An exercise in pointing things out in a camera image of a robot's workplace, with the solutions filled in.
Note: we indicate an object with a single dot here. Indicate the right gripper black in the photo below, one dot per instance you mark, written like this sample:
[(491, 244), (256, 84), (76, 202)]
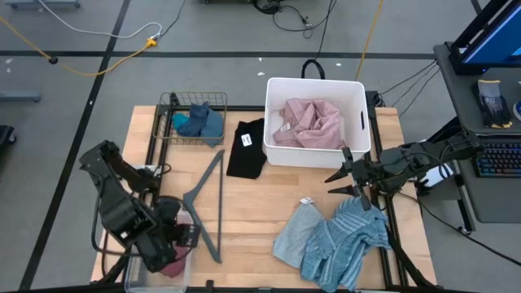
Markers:
[(368, 175)]

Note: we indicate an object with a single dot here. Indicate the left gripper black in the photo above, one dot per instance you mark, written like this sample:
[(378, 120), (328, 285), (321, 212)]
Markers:
[(169, 215)]

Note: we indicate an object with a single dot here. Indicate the maroon cloth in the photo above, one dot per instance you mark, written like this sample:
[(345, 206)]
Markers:
[(175, 264)]

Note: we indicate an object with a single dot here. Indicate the light pink cloth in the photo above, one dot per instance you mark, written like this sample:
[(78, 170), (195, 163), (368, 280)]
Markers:
[(313, 126)]

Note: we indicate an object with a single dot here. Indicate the navy blue cloth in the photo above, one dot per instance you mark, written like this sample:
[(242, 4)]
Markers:
[(195, 120)]

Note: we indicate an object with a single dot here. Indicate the blue ribbed cloth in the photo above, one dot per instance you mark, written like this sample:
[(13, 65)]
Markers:
[(213, 126)]

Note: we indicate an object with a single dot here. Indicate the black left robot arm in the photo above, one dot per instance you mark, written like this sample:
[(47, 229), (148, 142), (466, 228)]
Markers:
[(122, 211)]

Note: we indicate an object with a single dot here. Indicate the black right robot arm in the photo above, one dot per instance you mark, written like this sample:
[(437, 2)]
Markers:
[(427, 156)]

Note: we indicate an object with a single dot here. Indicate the white perforated plastic basket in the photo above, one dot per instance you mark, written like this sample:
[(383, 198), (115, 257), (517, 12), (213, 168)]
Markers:
[(317, 156)]

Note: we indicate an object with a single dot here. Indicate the light blue striped towel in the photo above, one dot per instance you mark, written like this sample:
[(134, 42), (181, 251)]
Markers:
[(346, 248)]

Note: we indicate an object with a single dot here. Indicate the clear plastic bin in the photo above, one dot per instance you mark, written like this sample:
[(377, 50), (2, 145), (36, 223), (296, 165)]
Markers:
[(134, 281)]

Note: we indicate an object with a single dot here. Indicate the light grey cloth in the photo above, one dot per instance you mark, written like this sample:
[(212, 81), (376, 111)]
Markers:
[(297, 236)]

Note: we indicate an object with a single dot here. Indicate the teal cloth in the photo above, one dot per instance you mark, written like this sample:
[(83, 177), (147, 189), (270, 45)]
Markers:
[(179, 121)]

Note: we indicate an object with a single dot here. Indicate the black cloth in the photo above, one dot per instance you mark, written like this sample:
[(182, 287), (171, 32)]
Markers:
[(246, 158)]

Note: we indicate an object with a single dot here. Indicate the dark grey side desk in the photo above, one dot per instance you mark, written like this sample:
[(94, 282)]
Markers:
[(492, 203)]

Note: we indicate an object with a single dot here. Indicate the black backlit keyboard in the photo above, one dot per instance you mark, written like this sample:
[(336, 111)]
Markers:
[(498, 160)]

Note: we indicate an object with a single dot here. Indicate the grey black work glove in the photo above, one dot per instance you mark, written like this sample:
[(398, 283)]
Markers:
[(490, 101)]

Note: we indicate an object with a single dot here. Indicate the black floor object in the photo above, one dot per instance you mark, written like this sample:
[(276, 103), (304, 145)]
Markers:
[(6, 135)]

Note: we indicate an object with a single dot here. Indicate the blue round object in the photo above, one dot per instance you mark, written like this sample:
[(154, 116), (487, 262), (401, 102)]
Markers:
[(517, 110)]

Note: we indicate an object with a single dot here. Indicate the grey furniture foot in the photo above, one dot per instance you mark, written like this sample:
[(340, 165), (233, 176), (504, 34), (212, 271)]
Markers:
[(40, 4), (18, 96)]

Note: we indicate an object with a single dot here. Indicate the black floor puck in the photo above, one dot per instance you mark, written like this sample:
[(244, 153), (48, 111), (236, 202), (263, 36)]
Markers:
[(53, 60)]

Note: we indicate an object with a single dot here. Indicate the computer monitor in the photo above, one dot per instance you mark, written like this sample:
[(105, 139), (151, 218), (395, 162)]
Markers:
[(496, 45)]

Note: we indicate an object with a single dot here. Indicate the grey triangular frame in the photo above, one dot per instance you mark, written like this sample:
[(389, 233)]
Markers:
[(189, 203)]

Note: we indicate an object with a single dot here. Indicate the black metal table frame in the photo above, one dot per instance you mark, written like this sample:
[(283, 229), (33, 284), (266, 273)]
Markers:
[(246, 108)]

